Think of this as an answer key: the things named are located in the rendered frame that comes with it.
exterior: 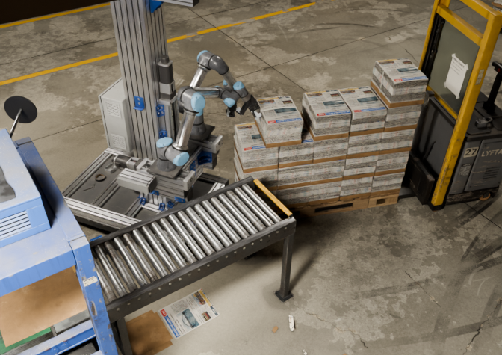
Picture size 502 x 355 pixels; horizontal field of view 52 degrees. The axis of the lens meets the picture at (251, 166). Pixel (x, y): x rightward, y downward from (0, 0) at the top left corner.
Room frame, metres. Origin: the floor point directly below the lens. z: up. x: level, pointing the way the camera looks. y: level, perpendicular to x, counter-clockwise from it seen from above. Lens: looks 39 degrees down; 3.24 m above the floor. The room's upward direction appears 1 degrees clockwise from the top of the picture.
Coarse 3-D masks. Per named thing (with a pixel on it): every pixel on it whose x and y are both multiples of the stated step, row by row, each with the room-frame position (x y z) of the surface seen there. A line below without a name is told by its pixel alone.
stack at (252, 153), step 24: (240, 144) 3.30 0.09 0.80; (312, 144) 3.32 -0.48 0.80; (336, 144) 3.38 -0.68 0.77; (360, 144) 3.43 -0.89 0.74; (240, 168) 3.31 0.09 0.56; (288, 168) 3.28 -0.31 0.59; (312, 168) 3.33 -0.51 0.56; (336, 168) 3.37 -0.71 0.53; (360, 168) 3.43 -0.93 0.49; (288, 192) 3.28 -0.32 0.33; (312, 192) 3.33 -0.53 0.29; (336, 192) 3.39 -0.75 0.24; (360, 192) 3.44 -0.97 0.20; (312, 216) 3.34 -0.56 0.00
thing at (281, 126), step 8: (272, 112) 3.38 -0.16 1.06; (280, 112) 3.39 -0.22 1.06; (288, 112) 3.39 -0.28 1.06; (296, 112) 3.39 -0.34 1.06; (264, 120) 3.30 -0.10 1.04; (272, 120) 3.26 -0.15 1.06; (280, 120) 3.27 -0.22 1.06; (288, 120) 3.27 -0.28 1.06; (296, 120) 3.28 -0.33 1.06; (264, 128) 3.28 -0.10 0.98; (272, 128) 3.23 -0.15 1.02; (280, 128) 3.24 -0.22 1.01; (288, 128) 3.26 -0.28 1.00; (296, 128) 3.28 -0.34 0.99; (264, 136) 3.25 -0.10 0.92; (272, 136) 3.23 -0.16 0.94; (280, 136) 3.25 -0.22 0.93; (288, 136) 3.27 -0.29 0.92; (296, 136) 3.28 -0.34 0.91
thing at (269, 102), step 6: (276, 96) 3.61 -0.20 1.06; (282, 96) 3.62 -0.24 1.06; (288, 96) 3.62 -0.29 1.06; (258, 102) 3.51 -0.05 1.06; (264, 102) 3.52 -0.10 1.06; (270, 102) 3.52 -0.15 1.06; (276, 102) 3.52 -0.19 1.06; (282, 102) 3.53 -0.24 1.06; (288, 102) 3.53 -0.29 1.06; (258, 126) 3.45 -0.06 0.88
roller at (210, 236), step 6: (186, 210) 2.56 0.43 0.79; (192, 210) 2.55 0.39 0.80; (192, 216) 2.50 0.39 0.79; (198, 216) 2.50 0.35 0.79; (198, 222) 2.44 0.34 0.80; (204, 228) 2.39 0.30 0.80; (204, 234) 2.35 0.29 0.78; (210, 234) 2.33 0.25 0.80; (210, 240) 2.29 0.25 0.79; (216, 240) 2.28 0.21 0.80; (216, 246) 2.24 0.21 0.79; (222, 246) 2.23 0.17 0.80
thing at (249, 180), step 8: (232, 184) 2.83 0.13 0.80; (240, 184) 2.83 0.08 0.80; (248, 184) 2.86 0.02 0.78; (216, 192) 2.74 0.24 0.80; (224, 192) 2.75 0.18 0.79; (192, 200) 2.65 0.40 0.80; (200, 200) 2.65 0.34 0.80; (208, 200) 2.67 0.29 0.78; (176, 208) 2.57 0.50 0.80; (184, 208) 2.57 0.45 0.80; (192, 208) 2.60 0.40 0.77; (152, 216) 2.49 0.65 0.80; (160, 216) 2.49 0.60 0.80; (168, 216) 2.50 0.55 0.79; (176, 216) 2.53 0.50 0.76; (136, 224) 2.41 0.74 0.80; (144, 224) 2.41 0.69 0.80; (160, 224) 2.46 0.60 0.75; (112, 232) 2.33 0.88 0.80; (120, 232) 2.33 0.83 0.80; (128, 232) 2.34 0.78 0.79; (152, 232) 2.43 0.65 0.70; (96, 240) 2.26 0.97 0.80; (104, 240) 2.26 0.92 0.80; (112, 240) 2.28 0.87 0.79; (104, 248) 2.24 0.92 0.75; (96, 256) 2.21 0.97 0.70
